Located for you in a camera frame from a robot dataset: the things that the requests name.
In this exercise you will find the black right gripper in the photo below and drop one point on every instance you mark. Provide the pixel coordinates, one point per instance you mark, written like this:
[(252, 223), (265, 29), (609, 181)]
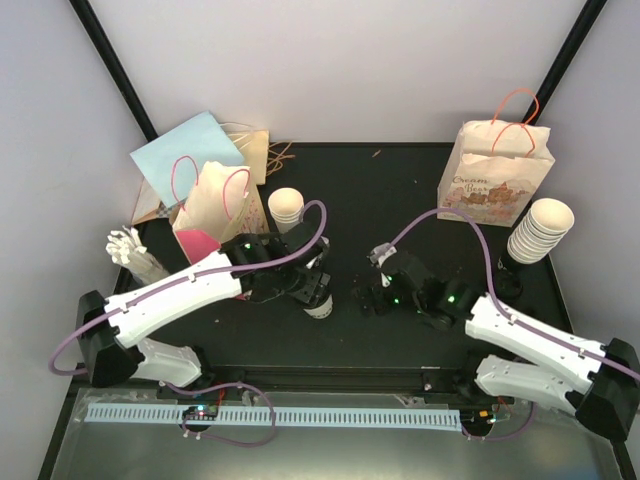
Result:
[(373, 289)]

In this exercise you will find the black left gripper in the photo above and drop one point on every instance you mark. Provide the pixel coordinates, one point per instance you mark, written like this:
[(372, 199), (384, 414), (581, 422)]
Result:
[(312, 291)]

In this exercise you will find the white paper coffee cup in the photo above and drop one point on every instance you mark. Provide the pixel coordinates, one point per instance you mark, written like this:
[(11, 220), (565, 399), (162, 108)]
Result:
[(322, 310)]

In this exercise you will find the cream paper bag pink sides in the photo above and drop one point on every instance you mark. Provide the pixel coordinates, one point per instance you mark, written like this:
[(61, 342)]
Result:
[(223, 203)]

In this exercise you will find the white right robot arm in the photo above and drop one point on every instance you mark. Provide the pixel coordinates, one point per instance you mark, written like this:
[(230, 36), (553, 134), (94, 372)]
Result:
[(597, 384)]

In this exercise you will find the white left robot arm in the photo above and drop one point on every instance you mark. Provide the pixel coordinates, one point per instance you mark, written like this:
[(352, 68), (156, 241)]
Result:
[(116, 344)]

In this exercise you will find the small stack paper cups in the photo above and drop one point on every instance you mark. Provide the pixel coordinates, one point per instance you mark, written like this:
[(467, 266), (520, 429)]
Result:
[(285, 207)]

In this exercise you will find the black lid stacks right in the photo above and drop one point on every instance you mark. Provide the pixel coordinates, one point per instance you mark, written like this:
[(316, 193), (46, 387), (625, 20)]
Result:
[(506, 279)]

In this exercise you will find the brown kraft paper bag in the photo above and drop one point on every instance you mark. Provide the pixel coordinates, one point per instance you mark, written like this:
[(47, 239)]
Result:
[(263, 156)]

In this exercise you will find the Cream Bear printed paper bag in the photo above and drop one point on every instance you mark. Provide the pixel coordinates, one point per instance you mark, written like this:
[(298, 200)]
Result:
[(495, 168)]

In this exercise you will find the tall stack paper cups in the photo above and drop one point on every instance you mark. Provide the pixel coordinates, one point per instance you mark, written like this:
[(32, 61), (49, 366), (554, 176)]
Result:
[(540, 231)]

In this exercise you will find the patterned flat paper bag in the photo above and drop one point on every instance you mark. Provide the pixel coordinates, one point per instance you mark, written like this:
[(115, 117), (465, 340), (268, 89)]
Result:
[(148, 206)]

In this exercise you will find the light blue paper bag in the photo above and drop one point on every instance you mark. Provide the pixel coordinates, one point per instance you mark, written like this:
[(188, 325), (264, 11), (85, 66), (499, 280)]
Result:
[(171, 162)]

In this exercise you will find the light blue slotted cable duct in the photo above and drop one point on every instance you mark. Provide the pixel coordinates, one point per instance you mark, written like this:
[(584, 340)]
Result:
[(304, 417)]

